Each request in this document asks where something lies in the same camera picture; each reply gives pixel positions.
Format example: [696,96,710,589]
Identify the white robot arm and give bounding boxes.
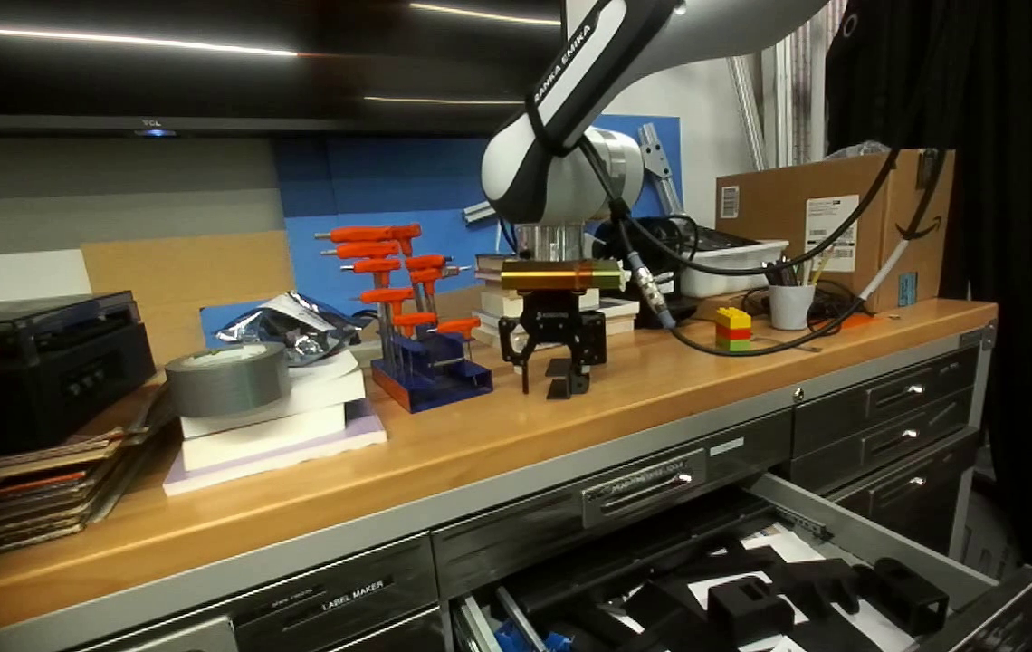
[482,0,826,231]

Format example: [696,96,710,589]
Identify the colourful toy brick stack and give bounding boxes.
[715,308,752,350]

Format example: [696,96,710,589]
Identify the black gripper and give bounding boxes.
[501,288,609,396]

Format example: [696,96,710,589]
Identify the cardboard box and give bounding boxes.
[716,148,958,310]

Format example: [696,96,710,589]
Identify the stack of books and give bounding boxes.
[474,253,632,355]

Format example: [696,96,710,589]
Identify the black electronic box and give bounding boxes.
[0,288,157,455]

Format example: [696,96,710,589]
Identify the orange hex key set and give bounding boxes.
[325,225,493,414]

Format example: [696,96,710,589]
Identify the white pen cup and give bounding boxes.
[767,283,814,332]

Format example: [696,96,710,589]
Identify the black coiled cable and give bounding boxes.
[809,292,872,341]

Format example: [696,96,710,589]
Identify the grey duct tape roll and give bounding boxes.
[166,344,291,415]

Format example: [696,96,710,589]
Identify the white books under tape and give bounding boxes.
[163,350,388,495]

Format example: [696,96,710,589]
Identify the small black block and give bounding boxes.
[548,357,592,398]

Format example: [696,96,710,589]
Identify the white storage bin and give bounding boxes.
[680,238,787,297]

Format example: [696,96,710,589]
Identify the open grey metal drawer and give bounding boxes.
[448,474,1032,652]

